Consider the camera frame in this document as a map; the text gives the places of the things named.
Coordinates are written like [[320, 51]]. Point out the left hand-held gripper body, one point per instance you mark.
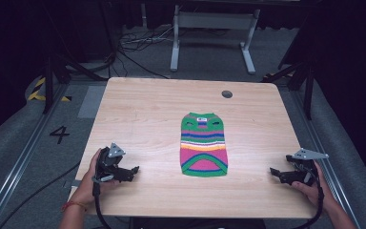
[[106, 165]]

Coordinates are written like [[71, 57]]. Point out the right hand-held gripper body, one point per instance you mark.
[[305, 168]]

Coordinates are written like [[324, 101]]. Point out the person's right hand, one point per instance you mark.
[[317, 194]]

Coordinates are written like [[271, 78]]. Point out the person's left hand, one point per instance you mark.
[[84, 191]]

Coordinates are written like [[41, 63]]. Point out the grey floor plate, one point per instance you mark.
[[91, 101]]

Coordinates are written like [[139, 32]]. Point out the striped knitted pet sweater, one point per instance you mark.
[[204, 149]]

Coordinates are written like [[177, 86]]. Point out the black metal stand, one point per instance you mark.
[[308, 89], [48, 82]]

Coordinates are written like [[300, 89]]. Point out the grey round table grommet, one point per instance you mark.
[[227, 94]]

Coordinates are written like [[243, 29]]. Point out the yellow black hazard tape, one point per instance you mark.
[[35, 93]]

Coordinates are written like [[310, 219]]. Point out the metal floor rail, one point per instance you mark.
[[324, 146], [16, 168]]

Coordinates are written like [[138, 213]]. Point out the white metal table frame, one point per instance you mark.
[[216, 19]]

